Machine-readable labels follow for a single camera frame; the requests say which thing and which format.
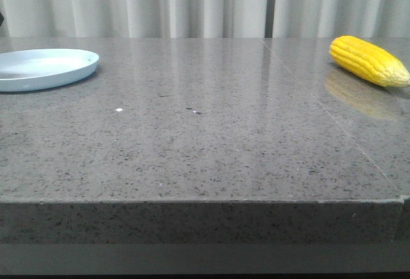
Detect light blue round plate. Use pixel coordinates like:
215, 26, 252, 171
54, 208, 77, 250
1, 49, 99, 92

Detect yellow corn cob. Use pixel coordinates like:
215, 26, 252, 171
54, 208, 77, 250
329, 35, 409, 87

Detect grey pleated curtain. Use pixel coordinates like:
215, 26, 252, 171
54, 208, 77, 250
1, 0, 409, 38

